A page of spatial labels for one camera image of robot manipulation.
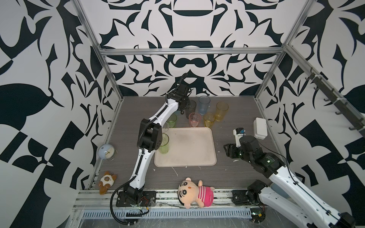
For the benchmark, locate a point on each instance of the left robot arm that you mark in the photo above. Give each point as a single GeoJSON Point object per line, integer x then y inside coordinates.
{"type": "Point", "coordinates": [150, 138]}

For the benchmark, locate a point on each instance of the cartoon boy plush doll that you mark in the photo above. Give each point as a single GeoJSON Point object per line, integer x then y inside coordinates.
{"type": "Point", "coordinates": [189, 193]}

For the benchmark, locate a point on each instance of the short green plastic cup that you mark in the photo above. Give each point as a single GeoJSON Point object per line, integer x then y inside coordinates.
{"type": "Point", "coordinates": [172, 120]}

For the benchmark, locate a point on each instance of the dark grey plastic cup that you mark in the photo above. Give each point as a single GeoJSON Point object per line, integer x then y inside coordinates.
{"type": "Point", "coordinates": [190, 109]}

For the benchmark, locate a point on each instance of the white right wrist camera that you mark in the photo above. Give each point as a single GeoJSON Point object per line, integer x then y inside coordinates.
{"type": "Point", "coordinates": [238, 134]}

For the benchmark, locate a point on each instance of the clear plastic cup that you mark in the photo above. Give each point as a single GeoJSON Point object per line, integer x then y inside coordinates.
{"type": "Point", "coordinates": [165, 128]}

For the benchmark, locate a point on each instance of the pink plastic cup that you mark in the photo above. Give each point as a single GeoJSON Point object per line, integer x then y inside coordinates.
{"type": "Point", "coordinates": [194, 119]}

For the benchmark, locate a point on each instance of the wall hook rail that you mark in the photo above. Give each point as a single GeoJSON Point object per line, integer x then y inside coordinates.
{"type": "Point", "coordinates": [333, 97]}

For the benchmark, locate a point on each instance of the tall green plastic cup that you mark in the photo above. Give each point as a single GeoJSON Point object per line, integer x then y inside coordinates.
{"type": "Point", "coordinates": [164, 147]}

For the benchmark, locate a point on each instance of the beige plastic tray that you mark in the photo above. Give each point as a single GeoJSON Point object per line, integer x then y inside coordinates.
{"type": "Point", "coordinates": [191, 146]}

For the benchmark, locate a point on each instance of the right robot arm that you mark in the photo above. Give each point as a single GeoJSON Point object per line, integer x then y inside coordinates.
{"type": "Point", "coordinates": [305, 208]}

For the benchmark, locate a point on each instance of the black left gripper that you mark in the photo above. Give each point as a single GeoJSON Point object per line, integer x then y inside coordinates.
{"type": "Point", "coordinates": [188, 104]}

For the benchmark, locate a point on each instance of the tall yellow plastic cup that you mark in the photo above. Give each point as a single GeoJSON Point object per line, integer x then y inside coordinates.
{"type": "Point", "coordinates": [221, 110]}

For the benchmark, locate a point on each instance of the white wall box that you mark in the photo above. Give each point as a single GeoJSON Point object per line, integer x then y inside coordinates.
{"type": "Point", "coordinates": [260, 128]}

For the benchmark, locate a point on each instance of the brown white plush keychain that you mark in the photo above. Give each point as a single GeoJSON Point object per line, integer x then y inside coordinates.
{"type": "Point", "coordinates": [106, 182]}

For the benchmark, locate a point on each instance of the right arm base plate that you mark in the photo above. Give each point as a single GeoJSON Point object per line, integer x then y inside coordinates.
{"type": "Point", "coordinates": [243, 197]}

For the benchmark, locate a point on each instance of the short yellow plastic cup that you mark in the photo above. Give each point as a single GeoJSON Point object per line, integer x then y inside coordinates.
{"type": "Point", "coordinates": [209, 120]}

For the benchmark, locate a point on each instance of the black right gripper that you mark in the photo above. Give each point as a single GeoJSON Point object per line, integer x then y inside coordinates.
{"type": "Point", "coordinates": [229, 150]}

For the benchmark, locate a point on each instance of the white slotted cable duct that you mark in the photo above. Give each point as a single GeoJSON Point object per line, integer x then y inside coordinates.
{"type": "Point", "coordinates": [175, 213]}

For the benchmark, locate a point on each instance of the tall blue plastic cup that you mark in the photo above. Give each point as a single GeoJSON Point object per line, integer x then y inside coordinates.
{"type": "Point", "coordinates": [204, 103]}

